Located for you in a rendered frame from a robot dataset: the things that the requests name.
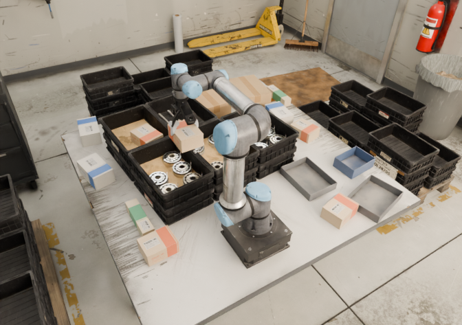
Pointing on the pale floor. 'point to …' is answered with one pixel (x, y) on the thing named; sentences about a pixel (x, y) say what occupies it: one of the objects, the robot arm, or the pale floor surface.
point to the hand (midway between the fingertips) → (185, 132)
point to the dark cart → (14, 143)
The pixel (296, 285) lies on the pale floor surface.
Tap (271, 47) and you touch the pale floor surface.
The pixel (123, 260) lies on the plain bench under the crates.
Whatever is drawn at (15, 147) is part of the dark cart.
